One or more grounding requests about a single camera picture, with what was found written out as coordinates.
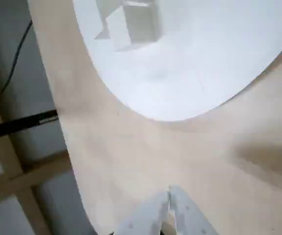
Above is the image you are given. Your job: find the white paper plate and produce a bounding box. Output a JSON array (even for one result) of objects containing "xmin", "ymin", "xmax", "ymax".
[{"xmin": 72, "ymin": 0, "xmax": 282, "ymax": 122}]

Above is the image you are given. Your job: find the black tripod pole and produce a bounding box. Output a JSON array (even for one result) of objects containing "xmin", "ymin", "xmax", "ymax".
[{"xmin": 0, "ymin": 109, "xmax": 58, "ymax": 142}]

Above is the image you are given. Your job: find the white cube block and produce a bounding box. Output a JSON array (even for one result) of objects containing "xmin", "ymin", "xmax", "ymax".
[{"xmin": 124, "ymin": 0, "xmax": 162, "ymax": 47}]

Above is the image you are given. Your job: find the wooden lattice frame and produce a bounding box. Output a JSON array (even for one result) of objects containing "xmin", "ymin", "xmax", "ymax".
[{"xmin": 0, "ymin": 73, "xmax": 74, "ymax": 235}]

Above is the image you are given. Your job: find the thin black cable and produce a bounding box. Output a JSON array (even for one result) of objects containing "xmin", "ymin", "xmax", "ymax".
[{"xmin": 0, "ymin": 20, "xmax": 33, "ymax": 111}]

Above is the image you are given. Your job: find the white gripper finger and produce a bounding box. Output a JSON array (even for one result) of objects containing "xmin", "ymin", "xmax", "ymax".
[
  {"xmin": 116, "ymin": 189, "xmax": 169, "ymax": 235},
  {"xmin": 168, "ymin": 185, "xmax": 216, "ymax": 235}
]

